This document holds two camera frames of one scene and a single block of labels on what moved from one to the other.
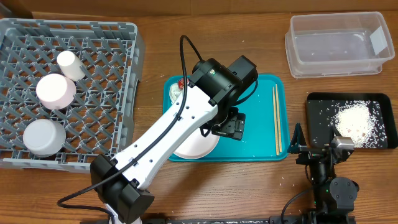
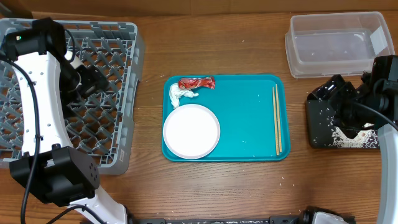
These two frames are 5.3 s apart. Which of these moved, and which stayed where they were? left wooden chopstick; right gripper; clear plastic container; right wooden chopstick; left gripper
Moved: left gripper; right gripper
Stayed: clear plastic container; right wooden chopstick; left wooden chopstick
